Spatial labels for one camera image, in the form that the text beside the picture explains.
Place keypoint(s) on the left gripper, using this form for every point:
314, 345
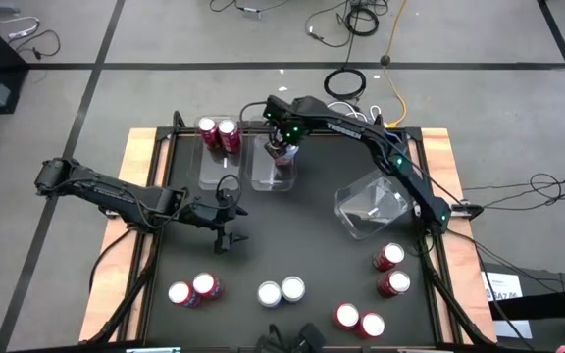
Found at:
211, 213

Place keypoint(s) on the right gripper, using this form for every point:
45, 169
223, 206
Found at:
287, 125

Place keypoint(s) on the clear plastic bin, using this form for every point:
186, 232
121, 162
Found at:
219, 174
366, 216
263, 176

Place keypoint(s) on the dark red soda can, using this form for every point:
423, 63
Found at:
207, 125
227, 127

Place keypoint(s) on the red Coke can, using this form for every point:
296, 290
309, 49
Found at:
203, 283
347, 315
372, 323

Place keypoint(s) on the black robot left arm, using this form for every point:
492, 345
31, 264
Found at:
111, 193

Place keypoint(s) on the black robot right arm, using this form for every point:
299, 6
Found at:
346, 130

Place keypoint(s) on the grey adapter box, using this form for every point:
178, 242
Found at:
252, 13

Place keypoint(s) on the white paper sign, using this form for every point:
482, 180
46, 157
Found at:
500, 283

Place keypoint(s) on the dark grey box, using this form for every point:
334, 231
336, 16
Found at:
542, 279

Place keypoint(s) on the black bar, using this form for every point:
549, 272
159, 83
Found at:
557, 301

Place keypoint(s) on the black table frame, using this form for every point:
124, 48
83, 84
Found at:
179, 131

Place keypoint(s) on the silver mounting bracket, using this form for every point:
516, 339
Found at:
417, 210
115, 213

